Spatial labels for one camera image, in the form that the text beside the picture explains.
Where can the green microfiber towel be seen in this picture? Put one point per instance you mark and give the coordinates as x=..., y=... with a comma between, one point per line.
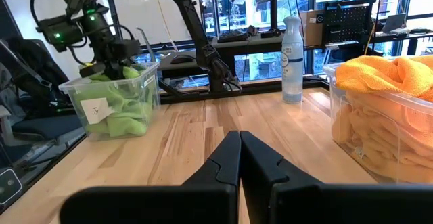
x=125, y=126
x=125, y=99
x=132, y=72

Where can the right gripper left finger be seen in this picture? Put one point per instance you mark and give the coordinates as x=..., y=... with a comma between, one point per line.
x=216, y=183

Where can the black computer mouse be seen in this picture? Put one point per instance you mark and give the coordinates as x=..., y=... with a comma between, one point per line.
x=182, y=59

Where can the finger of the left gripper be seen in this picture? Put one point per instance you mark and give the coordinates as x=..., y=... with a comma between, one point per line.
x=93, y=70
x=115, y=71

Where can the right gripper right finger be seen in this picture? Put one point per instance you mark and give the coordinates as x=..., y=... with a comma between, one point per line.
x=264, y=183

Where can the grey desk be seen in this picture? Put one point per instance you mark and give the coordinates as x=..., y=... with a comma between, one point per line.
x=233, y=46

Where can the black pegboard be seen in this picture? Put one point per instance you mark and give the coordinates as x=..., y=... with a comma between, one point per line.
x=348, y=21

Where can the grey laptop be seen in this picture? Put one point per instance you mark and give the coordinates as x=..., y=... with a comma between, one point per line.
x=394, y=22

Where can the orange microfiber towel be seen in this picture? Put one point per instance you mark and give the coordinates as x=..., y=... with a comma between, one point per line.
x=372, y=75
x=372, y=142
x=379, y=115
x=406, y=170

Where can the brown cardboard box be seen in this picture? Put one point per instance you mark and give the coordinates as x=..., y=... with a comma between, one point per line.
x=313, y=31

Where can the clear plastic storage bin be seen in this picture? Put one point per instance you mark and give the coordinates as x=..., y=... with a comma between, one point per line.
x=101, y=110
x=335, y=78

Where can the black backlit keyboard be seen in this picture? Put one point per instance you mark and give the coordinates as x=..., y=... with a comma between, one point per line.
x=233, y=36

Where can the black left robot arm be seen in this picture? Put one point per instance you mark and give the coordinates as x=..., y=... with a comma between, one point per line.
x=193, y=24

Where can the pale blue spray bottle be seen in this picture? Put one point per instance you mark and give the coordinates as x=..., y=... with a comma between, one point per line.
x=292, y=75

